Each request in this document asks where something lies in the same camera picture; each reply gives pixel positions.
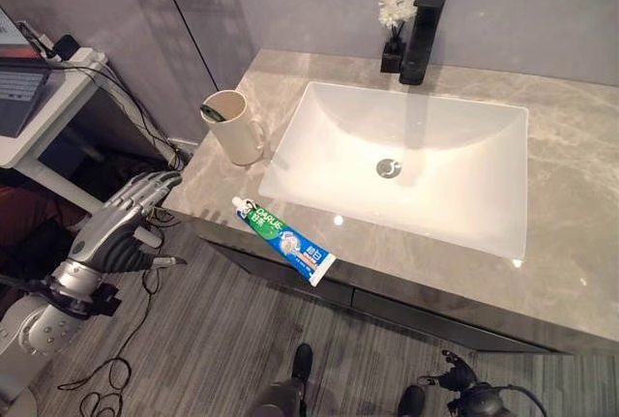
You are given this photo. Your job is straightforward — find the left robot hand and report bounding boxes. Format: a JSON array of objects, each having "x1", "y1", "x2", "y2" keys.
[{"x1": 70, "y1": 169, "x2": 188, "y2": 275}]

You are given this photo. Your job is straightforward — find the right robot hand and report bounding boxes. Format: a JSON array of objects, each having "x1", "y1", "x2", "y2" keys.
[{"x1": 440, "y1": 348, "x2": 480, "y2": 397}]

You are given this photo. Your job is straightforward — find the white rectangular sink basin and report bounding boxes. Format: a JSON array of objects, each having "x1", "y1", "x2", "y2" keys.
[{"x1": 256, "y1": 79, "x2": 530, "y2": 260}]

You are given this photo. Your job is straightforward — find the chrome sink drain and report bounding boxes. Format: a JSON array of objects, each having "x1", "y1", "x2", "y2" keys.
[{"x1": 375, "y1": 157, "x2": 404, "y2": 181}]

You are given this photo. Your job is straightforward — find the robot right dark foot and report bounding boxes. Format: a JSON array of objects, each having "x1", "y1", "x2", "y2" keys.
[{"x1": 396, "y1": 383, "x2": 427, "y2": 417}]

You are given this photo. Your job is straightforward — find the robot dark foot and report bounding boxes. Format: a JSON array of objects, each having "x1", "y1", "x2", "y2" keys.
[
  {"x1": 289, "y1": 343, "x2": 315, "y2": 392},
  {"x1": 396, "y1": 383, "x2": 427, "y2": 417}
]

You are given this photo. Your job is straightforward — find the dark red cloth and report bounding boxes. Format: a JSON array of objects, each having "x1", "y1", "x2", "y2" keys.
[{"x1": 0, "y1": 183, "x2": 91, "y2": 256}]

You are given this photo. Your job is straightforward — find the white desk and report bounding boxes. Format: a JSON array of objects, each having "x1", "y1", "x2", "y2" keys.
[{"x1": 0, "y1": 47, "x2": 128, "y2": 216}]

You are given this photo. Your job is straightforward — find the robot left dark foot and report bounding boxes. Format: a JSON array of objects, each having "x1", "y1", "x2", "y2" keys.
[{"x1": 289, "y1": 343, "x2": 315, "y2": 392}]

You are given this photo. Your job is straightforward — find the grey laptop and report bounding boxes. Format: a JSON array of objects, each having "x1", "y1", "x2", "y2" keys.
[{"x1": 0, "y1": 5, "x2": 53, "y2": 138}]

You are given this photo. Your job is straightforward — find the white power strip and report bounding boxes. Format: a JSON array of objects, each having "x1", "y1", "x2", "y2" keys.
[{"x1": 46, "y1": 46, "x2": 108, "y2": 69}]

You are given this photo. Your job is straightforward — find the blue green toothpaste tube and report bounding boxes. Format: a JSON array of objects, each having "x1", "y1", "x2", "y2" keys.
[{"x1": 230, "y1": 195, "x2": 337, "y2": 288}]

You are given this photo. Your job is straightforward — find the robot silver leg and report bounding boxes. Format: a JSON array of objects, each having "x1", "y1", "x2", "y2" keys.
[{"x1": 250, "y1": 376, "x2": 306, "y2": 417}]

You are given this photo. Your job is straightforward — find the black power adapter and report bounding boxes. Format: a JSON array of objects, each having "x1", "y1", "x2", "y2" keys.
[{"x1": 51, "y1": 34, "x2": 80, "y2": 59}]

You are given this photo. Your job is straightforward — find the marble top vanity cabinet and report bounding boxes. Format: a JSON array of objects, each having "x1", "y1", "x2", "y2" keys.
[{"x1": 161, "y1": 47, "x2": 619, "y2": 356}]

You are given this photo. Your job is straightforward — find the black square faucet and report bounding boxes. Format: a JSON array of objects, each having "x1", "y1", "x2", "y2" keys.
[{"x1": 398, "y1": 0, "x2": 453, "y2": 86}]

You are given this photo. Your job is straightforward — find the white flowers in black vase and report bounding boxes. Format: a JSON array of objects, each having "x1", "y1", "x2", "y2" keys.
[{"x1": 376, "y1": 0, "x2": 421, "y2": 75}]

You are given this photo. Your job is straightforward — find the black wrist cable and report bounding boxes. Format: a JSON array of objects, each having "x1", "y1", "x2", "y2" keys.
[{"x1": 500, "y1": 384, "x2": 548, "y2": 417}]

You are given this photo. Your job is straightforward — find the black cable on floor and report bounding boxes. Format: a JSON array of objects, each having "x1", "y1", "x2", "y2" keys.
[{"x1": 56, "y1": 213, "x2": 168, "y2": 417}]

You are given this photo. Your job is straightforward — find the black cables at desk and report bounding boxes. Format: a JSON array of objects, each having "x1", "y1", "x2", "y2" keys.
[{"x1": 45, "y1": 51, "x2": 192, "y2": 171}]

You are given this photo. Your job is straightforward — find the cream plastic cup with handle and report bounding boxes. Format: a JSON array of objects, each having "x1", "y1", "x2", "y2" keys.
[{"x1": 199, "y1": 89, "x2": 267, "y2": 167}]

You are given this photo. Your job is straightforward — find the thin black cord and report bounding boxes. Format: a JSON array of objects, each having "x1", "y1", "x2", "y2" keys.
[{"x1": 165, "y1": 0, "x2": 221, "y2": 93}]

